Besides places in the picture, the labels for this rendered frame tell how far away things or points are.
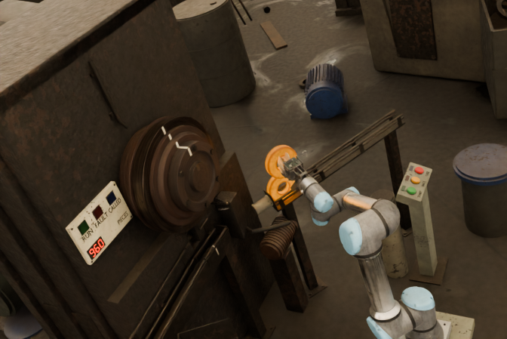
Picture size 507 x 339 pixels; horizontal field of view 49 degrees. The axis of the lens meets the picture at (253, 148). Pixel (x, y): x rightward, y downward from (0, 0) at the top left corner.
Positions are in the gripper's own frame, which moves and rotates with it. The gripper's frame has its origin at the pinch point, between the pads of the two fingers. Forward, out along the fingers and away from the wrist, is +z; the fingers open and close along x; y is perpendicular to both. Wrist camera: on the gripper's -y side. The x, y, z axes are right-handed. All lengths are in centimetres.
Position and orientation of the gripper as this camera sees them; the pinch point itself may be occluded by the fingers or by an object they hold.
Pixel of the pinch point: (280, 158)
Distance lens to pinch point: 248.6
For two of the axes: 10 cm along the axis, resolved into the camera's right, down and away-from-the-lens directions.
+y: -1.4, -6.8, -7.2
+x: -8.5, 4.6, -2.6
